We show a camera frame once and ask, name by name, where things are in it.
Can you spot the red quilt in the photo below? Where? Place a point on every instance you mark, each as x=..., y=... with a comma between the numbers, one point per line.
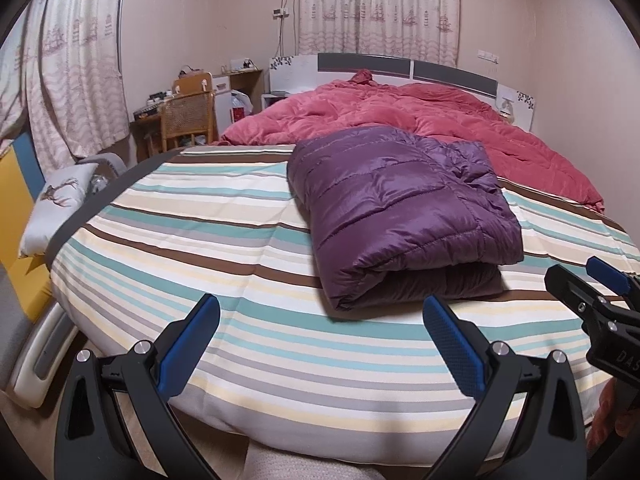
x=425, y=110

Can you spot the white wall socket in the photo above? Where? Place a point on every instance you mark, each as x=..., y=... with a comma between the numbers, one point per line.
x=281, y=11

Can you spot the wooden rattan chair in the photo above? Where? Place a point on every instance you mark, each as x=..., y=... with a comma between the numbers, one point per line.
x=187, y=115

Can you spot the white wall switch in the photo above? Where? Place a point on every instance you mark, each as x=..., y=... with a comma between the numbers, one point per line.
x=487, y=55

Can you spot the striped bed sheet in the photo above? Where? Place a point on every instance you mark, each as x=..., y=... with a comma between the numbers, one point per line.
x=225, y=260

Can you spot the white power strip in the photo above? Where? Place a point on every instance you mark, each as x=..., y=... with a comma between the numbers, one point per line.
x=245, y=65

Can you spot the dark desk clutter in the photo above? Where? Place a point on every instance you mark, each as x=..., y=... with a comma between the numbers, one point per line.
x=152, y=102

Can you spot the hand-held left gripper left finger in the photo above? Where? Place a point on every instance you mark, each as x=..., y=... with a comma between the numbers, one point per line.
x=192, y=345

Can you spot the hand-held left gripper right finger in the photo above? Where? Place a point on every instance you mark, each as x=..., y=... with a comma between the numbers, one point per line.
x=452, y=345

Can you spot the clear plastic bag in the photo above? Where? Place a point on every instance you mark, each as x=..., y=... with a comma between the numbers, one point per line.
x=240, y=106

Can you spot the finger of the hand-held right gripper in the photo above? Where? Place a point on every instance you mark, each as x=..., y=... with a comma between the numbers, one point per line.
x=607, y=272
x=570, y=285

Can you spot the white cabinet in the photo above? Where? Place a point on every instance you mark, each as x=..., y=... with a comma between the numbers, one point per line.
x=222, y=95

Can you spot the printed side curtain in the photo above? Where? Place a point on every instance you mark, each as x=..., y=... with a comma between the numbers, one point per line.
x=65, y=60

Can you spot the wooden desk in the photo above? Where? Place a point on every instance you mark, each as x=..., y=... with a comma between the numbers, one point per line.
x=247, y=82

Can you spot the purple down jacket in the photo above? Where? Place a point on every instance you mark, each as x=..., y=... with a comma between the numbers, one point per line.
x=400, y=210

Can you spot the white grey headboard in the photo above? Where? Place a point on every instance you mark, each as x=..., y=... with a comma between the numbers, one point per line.
x=360, y=62

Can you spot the printed window curtain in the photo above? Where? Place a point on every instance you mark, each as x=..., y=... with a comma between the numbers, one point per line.
x=375, y=10

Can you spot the white bedside table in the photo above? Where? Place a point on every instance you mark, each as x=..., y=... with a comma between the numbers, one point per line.
x=272, y=101

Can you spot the deer print pillow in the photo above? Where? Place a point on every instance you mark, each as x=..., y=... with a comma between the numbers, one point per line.
x=55, y=210

